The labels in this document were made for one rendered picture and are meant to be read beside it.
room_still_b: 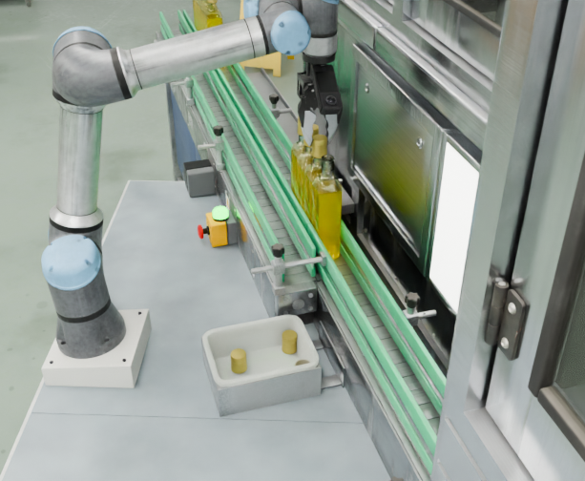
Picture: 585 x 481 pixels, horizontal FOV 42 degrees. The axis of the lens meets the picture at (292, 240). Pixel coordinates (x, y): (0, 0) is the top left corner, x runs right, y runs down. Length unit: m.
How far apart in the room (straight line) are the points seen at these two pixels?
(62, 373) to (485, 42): 1.08
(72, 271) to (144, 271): 0.45
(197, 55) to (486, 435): 0.96
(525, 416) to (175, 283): 1.42
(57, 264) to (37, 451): 0.37
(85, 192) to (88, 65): 0.34
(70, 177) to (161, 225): 0.59
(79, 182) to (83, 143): 0.09
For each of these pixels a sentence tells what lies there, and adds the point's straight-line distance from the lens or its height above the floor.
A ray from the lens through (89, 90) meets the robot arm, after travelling 1.46.
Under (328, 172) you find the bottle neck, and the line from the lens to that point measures 1.70.
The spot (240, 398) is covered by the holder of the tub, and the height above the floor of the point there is 0.79.
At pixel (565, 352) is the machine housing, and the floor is 1.57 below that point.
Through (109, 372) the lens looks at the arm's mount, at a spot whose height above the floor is 0.79.
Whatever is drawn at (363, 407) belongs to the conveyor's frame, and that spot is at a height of 0.79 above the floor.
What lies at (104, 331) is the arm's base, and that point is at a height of 0.85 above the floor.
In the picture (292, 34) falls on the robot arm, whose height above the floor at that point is 1.46.
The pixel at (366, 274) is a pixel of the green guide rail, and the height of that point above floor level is 0.94.
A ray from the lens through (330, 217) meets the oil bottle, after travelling 1.75.
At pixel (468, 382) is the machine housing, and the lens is 0.69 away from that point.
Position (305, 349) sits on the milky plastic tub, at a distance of 1.66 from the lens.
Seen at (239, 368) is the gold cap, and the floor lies 0.79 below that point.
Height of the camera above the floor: 1.95
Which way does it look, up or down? 34 degrees down
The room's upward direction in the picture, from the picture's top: straight up
